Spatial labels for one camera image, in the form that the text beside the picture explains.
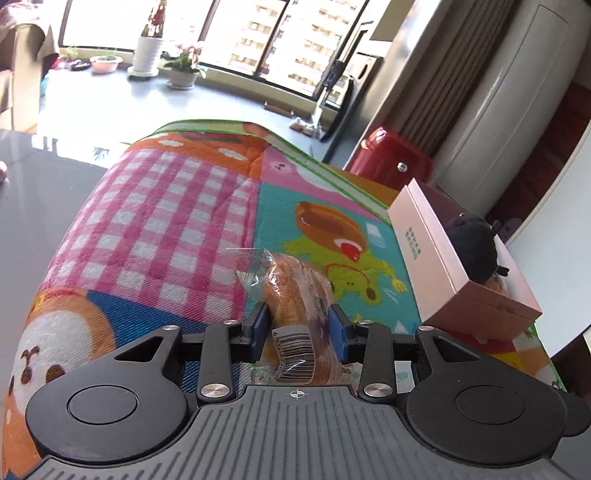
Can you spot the bread packet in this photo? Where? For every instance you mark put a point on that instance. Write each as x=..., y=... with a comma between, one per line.
x=295, y=295

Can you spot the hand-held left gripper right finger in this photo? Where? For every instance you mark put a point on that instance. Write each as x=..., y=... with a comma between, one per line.
x=337, y=332

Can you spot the white standing air conditioner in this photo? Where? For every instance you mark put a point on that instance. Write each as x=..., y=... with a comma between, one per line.
x=508, y=115

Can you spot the grey curtain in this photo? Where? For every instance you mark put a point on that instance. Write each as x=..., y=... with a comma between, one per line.
x=452, y=60

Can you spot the pink basin with seedlings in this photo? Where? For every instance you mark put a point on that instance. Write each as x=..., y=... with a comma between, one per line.
x=106, y=65

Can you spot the colourful cartoon play mat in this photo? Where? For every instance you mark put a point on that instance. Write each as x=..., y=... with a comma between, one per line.
x=161, y=221

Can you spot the dark shallow tray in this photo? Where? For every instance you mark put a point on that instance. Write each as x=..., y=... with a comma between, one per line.
x=79, y=67

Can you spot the small pink ball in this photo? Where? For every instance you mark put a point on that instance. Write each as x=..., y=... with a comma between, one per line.
x=2, y=173

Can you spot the patterned cloth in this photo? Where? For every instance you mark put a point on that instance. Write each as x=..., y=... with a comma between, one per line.
x=9, y=11

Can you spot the red basin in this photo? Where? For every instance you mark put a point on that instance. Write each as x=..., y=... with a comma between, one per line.
x=55, y=64

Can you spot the pale pink cardboard box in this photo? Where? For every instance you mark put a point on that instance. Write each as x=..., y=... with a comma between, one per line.
x=429, y=249

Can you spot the dark wooden furniture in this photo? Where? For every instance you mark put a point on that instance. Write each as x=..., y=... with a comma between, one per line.
x=545, y=175

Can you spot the blue basin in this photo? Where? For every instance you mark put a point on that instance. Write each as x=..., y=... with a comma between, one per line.
x=44, y=86

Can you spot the beige armchair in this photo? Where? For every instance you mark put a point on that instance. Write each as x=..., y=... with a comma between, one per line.
x=23, y=78

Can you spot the red stool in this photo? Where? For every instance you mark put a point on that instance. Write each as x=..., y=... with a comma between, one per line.
x=392, y=157

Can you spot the pink flowers in pot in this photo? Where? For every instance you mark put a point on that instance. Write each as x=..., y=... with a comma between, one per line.
x=181, y=79

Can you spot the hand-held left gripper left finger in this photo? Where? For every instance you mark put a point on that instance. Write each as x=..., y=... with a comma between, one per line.
x=258, y=330

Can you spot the black stand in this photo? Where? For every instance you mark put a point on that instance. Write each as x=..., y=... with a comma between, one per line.
x=339, y=110

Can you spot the tall white plant pot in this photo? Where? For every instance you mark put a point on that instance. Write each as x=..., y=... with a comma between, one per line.
x=147, y=53

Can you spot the small green potted plant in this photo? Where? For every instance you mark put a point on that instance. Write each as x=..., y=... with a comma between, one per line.
x=71, y=54

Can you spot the black plush toy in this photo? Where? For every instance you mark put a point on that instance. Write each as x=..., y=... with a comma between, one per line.
x=471, y=249

